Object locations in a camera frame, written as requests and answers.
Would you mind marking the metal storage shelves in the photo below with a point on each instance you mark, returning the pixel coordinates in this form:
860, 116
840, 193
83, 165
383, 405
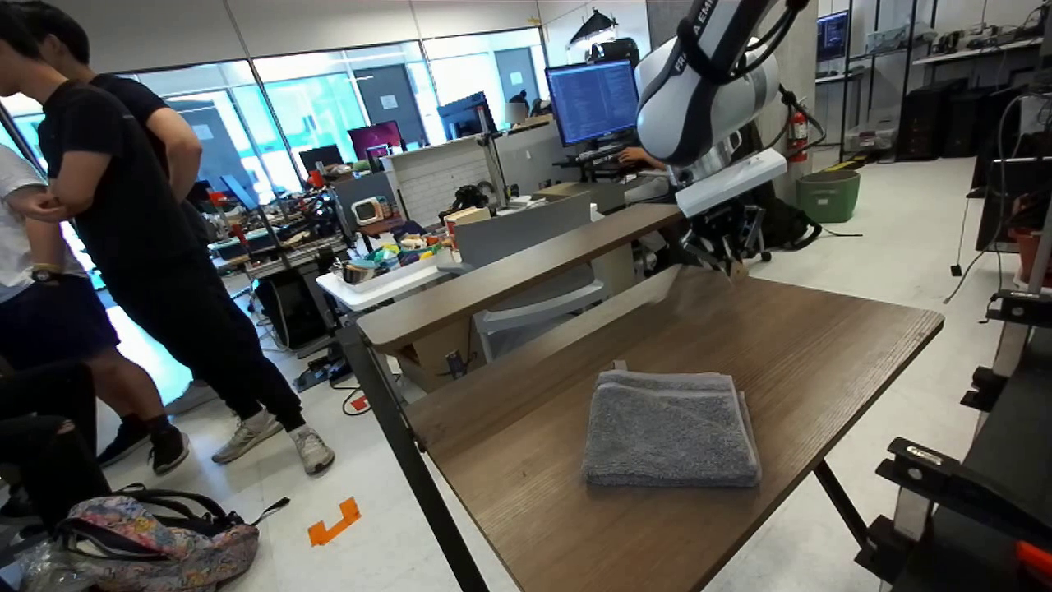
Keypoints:
965, 54

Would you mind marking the dark angled monitor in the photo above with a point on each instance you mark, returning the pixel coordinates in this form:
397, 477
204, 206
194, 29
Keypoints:
463, 116

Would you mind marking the colourful patterned backpack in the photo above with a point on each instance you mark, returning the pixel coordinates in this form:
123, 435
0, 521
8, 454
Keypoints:
152, 544

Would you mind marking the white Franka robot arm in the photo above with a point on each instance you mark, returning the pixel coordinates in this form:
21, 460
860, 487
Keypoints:
701, 103

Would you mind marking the green storage bin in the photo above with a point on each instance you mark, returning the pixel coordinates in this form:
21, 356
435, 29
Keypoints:
825, 198

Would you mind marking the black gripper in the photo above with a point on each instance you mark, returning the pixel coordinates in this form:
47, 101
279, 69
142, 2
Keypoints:
729, 225

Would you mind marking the background seated person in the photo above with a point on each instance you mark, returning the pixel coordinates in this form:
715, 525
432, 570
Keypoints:
517, 107

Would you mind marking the black perforated work table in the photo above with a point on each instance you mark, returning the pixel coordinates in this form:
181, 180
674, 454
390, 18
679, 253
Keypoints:
1020, 439

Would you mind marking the person in black t-shirt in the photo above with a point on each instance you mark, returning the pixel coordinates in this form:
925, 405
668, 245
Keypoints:
120, 219

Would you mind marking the grey desk partition panel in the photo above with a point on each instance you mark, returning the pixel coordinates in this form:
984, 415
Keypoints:
437, 176

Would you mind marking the dark haired person in black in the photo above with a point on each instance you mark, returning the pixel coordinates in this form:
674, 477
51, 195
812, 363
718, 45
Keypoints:
164, 126

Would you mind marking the purple screen monitor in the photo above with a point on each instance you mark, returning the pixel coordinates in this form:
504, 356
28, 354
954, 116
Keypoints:
375, 141

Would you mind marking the grey office chair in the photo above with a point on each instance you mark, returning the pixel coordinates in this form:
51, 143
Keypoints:
537, 315

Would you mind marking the grey towel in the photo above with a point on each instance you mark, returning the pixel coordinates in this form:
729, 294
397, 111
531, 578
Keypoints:
668, 432

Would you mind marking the cluttered black workbench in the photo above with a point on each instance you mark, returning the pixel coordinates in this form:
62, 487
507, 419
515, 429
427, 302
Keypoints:
264, 236

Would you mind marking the black computer tower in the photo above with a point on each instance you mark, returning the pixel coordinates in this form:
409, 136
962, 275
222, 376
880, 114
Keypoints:
289, 315

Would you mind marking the brown wooden side desk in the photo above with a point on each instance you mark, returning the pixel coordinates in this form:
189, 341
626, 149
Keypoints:
515, 275

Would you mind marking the blue screen computer monitor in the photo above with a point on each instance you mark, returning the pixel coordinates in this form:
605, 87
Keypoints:
592, 103

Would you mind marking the brown printed cardboard box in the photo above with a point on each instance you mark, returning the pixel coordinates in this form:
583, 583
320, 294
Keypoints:
445, 356

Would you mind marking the black desk equipment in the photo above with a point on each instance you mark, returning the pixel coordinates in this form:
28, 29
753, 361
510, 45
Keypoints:
470, 198

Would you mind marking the orange floor tape marker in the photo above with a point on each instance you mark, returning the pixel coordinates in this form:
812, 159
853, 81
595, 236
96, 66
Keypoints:
329, 535

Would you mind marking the black triangular lamp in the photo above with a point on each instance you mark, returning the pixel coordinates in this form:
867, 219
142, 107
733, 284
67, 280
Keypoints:
592, 29

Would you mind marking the white cluttered desk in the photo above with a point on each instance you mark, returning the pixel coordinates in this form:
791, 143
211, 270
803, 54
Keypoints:
378, 287

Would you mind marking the red fire extinguisher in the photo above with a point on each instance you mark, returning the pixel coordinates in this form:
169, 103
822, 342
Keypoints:
799, 136

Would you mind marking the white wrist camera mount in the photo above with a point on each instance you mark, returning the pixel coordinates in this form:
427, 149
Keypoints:
729, 181

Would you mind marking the black metal table frame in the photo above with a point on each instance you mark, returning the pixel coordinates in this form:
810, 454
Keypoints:
403, 439

